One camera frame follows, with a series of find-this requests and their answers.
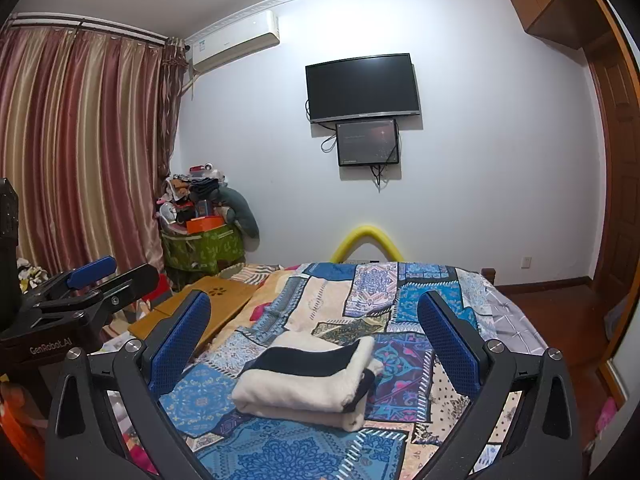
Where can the blue patchwork bed quilt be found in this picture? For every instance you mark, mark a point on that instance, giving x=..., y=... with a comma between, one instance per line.
x=412, y=407

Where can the striped red gold curtain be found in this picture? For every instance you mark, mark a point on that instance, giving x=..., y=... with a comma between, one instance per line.
x=88, y=127

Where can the white and black sweater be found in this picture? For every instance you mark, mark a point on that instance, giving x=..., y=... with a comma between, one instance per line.
x=307, y=379

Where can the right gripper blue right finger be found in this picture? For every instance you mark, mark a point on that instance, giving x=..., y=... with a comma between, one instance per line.
x=438, y=323

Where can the grey plush toy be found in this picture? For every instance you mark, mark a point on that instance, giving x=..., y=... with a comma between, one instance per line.
x=239, y=211

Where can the wooden lap desk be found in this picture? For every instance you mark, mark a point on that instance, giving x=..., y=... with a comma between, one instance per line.
x=226, y=298

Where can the wooden door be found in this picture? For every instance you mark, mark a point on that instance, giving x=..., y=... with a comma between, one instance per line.
x=619, y=108

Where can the wooden overhead cabinet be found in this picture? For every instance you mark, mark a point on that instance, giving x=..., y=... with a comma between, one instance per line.
x=572, y=23

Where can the small black wall monitor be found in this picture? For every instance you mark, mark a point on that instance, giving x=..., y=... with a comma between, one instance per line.
x=370, y=142

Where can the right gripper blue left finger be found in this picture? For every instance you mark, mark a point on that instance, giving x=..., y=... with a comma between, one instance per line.
x=173, y=340

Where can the orange box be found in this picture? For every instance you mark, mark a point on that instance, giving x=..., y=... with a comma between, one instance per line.
x=204, y=224

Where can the wall mounted black television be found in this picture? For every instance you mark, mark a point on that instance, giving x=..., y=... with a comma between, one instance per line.
x=371, y=86

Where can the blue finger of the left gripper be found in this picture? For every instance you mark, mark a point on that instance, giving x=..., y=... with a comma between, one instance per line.
x=91, y=273

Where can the white air conditioner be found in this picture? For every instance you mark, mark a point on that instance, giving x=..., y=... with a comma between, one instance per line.
x=235, y=41

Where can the white wall socket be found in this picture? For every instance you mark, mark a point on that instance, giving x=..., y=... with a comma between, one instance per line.
x=526, y=261

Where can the green fabric storage box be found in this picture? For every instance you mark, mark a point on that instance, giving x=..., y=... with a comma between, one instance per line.
x=207, y=252

